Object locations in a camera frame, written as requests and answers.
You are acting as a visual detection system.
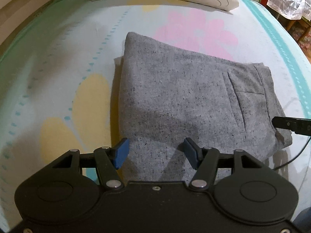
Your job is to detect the grey speckled pants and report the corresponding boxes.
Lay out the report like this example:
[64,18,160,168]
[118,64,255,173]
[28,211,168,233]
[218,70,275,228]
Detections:
[119,32,293,182]

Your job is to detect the light blue patterned bed sheet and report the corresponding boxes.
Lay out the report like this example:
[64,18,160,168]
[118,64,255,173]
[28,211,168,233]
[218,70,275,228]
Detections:
[1,0,310,232]

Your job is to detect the black cable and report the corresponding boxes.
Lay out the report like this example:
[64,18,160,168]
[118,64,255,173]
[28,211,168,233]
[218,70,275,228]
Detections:
[273,135,311,171]

